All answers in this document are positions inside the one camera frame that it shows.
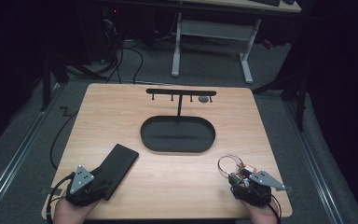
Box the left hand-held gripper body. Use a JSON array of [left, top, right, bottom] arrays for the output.
[[64, 164, 106, 208]]

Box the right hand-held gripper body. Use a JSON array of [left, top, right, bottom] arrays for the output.
[[229, 169, 293, 208]]

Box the key ring with keys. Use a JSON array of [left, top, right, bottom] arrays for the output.
[[217, 154, 257, 188]]

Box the black phone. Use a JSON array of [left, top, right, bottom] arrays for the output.
[[97, 143, 140, 202]]

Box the person's right hand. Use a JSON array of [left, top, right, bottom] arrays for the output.
[[240, 197, 280, 224]]

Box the person's left hand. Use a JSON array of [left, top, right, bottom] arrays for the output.
[[53, 197, 101, 224]]

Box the black key stand with tray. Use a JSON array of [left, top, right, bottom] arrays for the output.
[[140, 88, 217, 154]]

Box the dark metal stand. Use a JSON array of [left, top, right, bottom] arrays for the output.
[[252, 62, 312, 132], [39, 49, 71, 112]]

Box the black computer tower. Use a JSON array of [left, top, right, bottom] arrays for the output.
[[74, 4, 123, 64]]

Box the desk with white legs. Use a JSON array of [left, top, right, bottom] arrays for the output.
[[171, 0, 302, 85]]

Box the black keyboard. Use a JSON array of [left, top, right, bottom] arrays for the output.
[[250, 0, 282, 7]]

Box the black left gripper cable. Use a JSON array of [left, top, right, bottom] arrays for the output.
[[46, 173, 76, 224]]

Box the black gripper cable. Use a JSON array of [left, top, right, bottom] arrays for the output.
[[255, 188, 282, 224], [46, 173, 76, 224]]

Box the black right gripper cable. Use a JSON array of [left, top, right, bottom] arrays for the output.
[[255, 188, 282, 224]]

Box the black floor cable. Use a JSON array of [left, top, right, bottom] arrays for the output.
[[49, 106, 80, 171]]

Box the metal floor rail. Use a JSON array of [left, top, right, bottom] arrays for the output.
[[283, 101, 346, 224], [0, 83, 63, 218]]

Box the bundle of black cables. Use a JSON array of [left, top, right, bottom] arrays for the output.
[[103, 38, 145, 85]]

